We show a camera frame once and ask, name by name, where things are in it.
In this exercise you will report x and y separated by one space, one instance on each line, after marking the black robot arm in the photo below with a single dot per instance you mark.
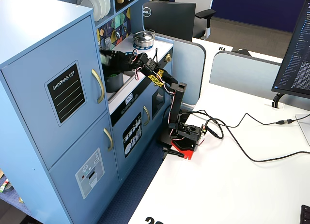
178 100

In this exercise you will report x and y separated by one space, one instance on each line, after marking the blue dishwasher door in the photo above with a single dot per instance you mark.
116 146

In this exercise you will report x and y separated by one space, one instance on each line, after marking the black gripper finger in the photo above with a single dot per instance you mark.
115 54
115 67

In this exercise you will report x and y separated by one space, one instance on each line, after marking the silver laptop stand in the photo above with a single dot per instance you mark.
305 127

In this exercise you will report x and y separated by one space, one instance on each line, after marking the blue wooden toy kitchen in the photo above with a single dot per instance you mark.
36 28

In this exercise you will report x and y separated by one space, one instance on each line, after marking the black Dell monitor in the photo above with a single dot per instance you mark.
169 20

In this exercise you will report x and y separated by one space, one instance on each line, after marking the metal slotted spatula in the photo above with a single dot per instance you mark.
107 42

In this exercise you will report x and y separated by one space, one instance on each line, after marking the black monitor mount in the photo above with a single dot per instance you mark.
276 99

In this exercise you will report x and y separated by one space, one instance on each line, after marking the green red white packet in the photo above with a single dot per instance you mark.
3 186

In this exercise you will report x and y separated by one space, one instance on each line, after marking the gray plastic pot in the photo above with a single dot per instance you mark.
115 85

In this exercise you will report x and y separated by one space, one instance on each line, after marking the monitor showing code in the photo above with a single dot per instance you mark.
298 64

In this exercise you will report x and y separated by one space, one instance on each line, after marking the metal hanging utensil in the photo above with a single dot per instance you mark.
125 29

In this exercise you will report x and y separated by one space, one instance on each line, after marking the green pieces inside pot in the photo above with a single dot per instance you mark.
112 75

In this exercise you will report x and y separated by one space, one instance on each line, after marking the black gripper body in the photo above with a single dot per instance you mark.
112 60

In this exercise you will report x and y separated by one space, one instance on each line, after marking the light blue desk divider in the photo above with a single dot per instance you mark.
242 74
189 71

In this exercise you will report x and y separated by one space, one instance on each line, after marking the black and red robot base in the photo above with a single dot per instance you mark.
186 137

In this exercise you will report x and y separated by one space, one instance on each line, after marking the metal ladle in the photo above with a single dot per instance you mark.
117 35

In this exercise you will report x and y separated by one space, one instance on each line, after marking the white plate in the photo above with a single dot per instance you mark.
108 2
87 5
101 4

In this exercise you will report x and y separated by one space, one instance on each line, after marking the fridge door with shopping list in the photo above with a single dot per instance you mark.
29 100

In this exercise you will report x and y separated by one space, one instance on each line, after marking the black table clamp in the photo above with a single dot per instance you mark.
173 152

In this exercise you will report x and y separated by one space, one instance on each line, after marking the small gold object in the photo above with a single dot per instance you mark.
21 200

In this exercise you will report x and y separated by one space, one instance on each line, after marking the gold stove knob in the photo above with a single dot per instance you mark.
168 57

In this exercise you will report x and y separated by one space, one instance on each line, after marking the fridge door with ice dispenser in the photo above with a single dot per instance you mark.
70 166

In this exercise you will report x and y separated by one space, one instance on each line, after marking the black keyboard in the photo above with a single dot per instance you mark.
305 216

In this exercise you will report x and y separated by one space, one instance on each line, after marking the steel pot with lid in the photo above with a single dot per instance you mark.
144 40

